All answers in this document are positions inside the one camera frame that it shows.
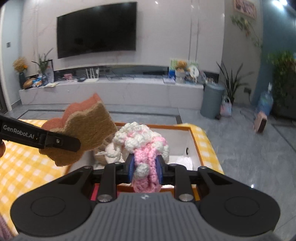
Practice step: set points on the grey trash bin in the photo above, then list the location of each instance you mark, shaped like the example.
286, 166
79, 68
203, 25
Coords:
212, 99

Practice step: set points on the yellow flowers in vase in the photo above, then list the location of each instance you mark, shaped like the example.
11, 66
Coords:
20, 66

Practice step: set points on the white TV console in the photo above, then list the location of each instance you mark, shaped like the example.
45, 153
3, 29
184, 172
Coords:
128, 91

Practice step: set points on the potted long-leaf plant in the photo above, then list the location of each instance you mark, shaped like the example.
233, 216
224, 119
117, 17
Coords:
233, 81

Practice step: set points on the black wall television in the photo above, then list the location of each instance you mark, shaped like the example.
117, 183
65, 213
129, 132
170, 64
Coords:
106, 28

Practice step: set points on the framed wall picture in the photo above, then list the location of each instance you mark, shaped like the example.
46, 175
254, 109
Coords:
245, 7

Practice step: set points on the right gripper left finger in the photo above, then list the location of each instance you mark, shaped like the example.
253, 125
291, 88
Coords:
111, 176

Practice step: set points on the teddy bear on console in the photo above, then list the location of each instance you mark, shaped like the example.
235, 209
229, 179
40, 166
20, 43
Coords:
180, 71

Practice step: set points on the yellow white checkered tablecloth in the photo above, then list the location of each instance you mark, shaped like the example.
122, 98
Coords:
24, 168

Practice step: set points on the pink box of red items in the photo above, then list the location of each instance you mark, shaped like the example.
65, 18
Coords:
94, 192

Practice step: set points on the dark cabinet with plants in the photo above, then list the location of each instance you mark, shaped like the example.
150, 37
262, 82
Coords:
283, 64

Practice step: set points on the pink white crochet item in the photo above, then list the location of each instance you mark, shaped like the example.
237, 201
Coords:
145, 145

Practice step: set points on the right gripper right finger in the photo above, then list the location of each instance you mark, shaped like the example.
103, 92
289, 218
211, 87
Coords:
177, 176

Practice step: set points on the small pastel handbag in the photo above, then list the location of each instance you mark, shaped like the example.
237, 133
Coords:
226, 107

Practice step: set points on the white wifi router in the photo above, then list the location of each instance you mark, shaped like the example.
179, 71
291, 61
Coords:
92, 75

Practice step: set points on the brown gourd-shaped sponge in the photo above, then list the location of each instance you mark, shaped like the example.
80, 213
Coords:
89, 121

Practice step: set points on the pink small heater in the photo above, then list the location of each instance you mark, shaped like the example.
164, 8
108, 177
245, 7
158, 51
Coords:
260, 122

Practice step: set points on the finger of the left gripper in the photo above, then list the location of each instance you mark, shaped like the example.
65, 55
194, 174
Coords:
26, 134

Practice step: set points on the purple fuzzy blanket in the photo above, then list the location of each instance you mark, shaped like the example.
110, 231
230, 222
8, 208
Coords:
5, 232

